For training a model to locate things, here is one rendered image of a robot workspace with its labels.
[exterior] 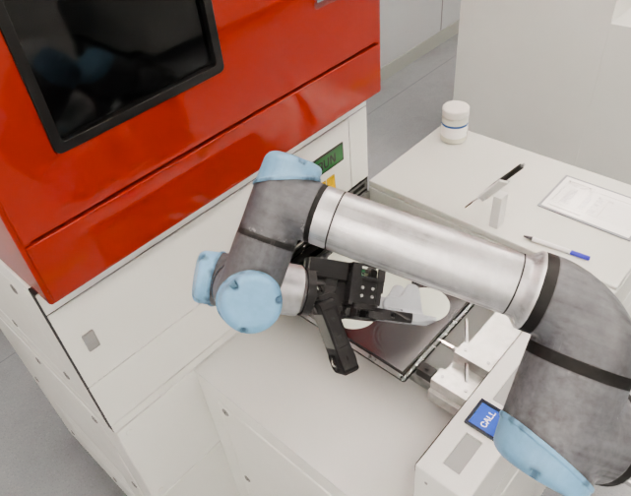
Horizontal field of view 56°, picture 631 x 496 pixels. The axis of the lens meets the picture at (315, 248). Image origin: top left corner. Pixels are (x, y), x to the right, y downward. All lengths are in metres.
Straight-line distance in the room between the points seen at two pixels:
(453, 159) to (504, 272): 0.93
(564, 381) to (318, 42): 0.73
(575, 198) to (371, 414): 0.70
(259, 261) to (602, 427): 0.41
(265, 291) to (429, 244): 0.20
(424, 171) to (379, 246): 0.87
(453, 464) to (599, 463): 0.33
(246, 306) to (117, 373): 0.55
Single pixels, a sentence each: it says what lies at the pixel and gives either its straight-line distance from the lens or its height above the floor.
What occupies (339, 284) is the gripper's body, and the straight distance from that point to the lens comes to 0.86.
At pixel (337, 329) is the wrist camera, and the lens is 0.85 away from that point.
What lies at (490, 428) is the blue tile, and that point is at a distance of 1.04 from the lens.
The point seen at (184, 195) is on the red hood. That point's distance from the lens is 1.01.
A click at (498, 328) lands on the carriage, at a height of 0.88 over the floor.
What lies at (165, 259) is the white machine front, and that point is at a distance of 1.12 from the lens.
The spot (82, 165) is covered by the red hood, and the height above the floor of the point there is 1.41.
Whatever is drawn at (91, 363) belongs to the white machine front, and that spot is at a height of 1.02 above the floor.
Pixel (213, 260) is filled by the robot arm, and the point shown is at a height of 1.31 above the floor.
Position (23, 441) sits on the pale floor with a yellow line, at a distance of 2.47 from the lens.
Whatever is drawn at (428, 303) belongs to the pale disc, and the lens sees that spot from 1.28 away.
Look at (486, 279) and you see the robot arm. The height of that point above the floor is 1.37.
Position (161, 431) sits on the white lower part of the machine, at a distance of 1.39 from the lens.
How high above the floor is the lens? 1.84
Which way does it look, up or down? 42 degrees down
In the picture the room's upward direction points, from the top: 6 degrees counter-clockwise
